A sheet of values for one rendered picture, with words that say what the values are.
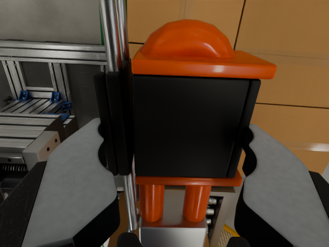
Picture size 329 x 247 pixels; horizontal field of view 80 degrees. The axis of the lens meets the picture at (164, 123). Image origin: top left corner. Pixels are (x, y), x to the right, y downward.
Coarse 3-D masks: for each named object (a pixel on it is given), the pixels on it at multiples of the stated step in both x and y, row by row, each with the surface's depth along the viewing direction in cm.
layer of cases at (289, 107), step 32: (128, 0) 67; (160, 0) 67; (192, 0) 67; (224, 0) 67; (256, 0) 67; (288, 0) 67; (320, 0) 67; (128, 32) 71; (224, 32) 71; (256, 32) 71; (288, 32) 71; (320, 32) 71; (288, 64) 76; (320, 64) 76; (288, 96) 82; (320, 96) 82; (288, 128) 90; (320, 128) 90; (320, 160) 98
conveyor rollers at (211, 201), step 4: (120, 192) 110; (212, 196) 113; (212, 200) 111; (216, 200) 111; (208, 208) 116; (212, 208) 116; (208, 212) 115; (212, 212) 115; (208, 216) 122; (208, 220) 120; (208, 224) 120; (208, 228) 125; (208, 232) 124
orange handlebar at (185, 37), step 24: (168, 24) 11; (192, 24) 11; (144, 48) 11; (168, 48) 11; (192, 48) 11; (216, 48) 11; (144, 192) 16; (192, 192) 16; (144, 216) 17; (192, 216) 17
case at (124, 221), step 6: (120, 198) 96; (120, 204) 93; (138, 204) 94; (120, 210) 91; (126, 210) 91; (120, 216) 88; (126, 216) 88; (120, 222) 85; (126, 222) 85; (138, 222) 86; (120, 228) 83; (126, 228) 83; (138, 228) 83; (114, 234) 80; (138, 234) 81; (114, 240) 78; (108, 246) 76; (114, 246) 76; (204, 246) 78
